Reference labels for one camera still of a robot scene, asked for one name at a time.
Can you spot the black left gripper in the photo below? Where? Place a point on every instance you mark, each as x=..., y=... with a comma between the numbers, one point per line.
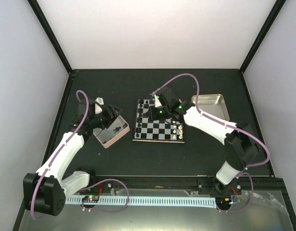
x=110, y=114

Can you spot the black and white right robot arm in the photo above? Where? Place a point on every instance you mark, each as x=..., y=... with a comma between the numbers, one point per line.
x=240, y=149

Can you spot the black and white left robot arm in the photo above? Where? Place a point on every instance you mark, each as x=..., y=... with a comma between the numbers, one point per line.
x=46, y=190

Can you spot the black chess piece in tin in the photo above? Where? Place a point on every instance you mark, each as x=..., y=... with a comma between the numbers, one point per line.
x=117, y=129

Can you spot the left circuit board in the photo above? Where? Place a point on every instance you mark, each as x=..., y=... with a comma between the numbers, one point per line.
x=90, y=199

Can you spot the circuit board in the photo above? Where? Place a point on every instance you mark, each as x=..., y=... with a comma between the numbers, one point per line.
x=227, y=200
x=90, y=199

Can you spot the right circuit board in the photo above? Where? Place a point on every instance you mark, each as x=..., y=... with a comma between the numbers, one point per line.
x=227, y=200

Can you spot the pink metal tin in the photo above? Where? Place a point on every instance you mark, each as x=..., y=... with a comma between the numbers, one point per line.
x=108, y=136

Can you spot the black and white chessboard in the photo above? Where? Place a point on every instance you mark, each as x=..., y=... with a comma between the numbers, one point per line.
x=155, y=130

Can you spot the gold metal tin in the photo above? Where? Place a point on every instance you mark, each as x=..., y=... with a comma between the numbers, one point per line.
x=213, y=104

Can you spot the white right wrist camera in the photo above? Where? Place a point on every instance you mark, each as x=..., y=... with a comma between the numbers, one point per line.
x=157, y=102

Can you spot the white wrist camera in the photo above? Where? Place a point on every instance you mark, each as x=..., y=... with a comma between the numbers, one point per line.
x=99, y=102
x=157, y=102

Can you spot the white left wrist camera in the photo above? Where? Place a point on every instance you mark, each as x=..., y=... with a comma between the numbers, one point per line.
x=99, y=102

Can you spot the light blue slotted cable duct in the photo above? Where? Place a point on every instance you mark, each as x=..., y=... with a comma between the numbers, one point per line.
x=146, y=201

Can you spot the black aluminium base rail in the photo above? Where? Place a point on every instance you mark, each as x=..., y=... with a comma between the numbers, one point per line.
x=204, y=185

